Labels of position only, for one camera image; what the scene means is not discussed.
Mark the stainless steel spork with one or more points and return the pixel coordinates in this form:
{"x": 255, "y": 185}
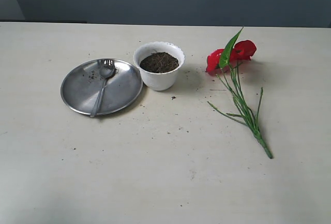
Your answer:
{"x": 106, "y": 71}

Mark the artificial red flower stem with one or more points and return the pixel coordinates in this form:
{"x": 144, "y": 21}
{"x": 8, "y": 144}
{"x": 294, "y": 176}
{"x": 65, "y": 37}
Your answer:
{"x": 224, "y": 64}

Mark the white scalloped flower pot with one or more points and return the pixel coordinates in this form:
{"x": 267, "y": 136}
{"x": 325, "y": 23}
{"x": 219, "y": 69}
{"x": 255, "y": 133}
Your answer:
{"x": 158, "y": 81}

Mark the round stainless steel plate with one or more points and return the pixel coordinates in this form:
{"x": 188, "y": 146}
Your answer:
{"x": 80, "y": 88}

